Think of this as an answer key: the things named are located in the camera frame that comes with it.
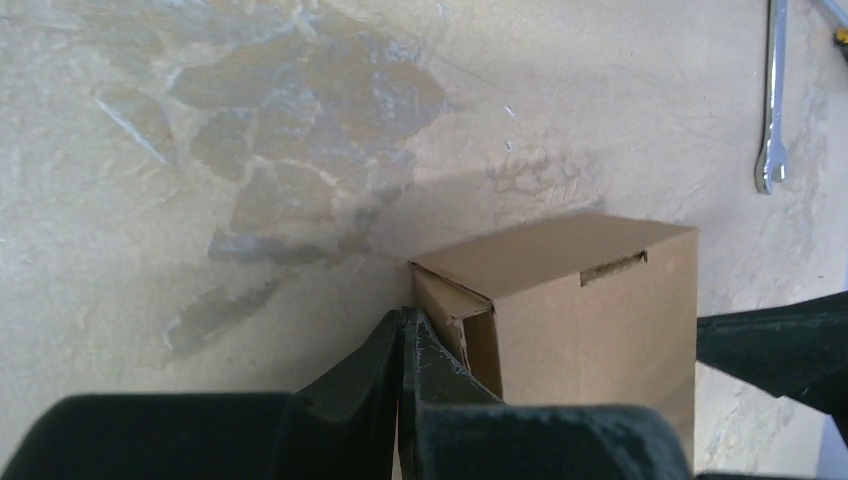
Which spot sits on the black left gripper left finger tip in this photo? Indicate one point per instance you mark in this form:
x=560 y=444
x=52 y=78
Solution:
x=341 y=426

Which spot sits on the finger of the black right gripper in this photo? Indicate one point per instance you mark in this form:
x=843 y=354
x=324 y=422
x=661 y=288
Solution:
x=797 y=351

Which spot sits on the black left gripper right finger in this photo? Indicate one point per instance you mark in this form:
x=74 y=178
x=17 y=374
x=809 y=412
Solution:
x=453 y=427

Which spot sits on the brown cardboard box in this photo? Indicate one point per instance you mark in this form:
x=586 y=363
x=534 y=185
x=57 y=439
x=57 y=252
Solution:
x=576 y=310

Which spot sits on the silver open-end wrench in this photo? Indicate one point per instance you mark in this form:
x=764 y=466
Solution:
x=773 y=159

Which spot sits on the black yellow handled screwdriver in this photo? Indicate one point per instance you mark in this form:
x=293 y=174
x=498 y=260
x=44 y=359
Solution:
x=834 y=12

